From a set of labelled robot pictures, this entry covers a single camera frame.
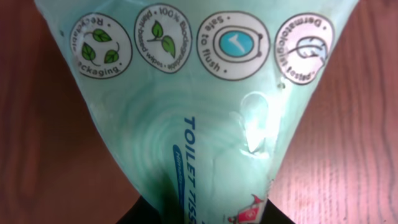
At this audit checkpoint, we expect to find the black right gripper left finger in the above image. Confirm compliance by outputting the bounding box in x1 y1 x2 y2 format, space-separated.
116 196 162 224

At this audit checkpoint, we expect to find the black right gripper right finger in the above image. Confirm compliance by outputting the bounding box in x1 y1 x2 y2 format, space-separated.
261 200 295 224

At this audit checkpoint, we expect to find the teal wet wipes pack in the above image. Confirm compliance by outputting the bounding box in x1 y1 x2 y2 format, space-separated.
36 0 356 223

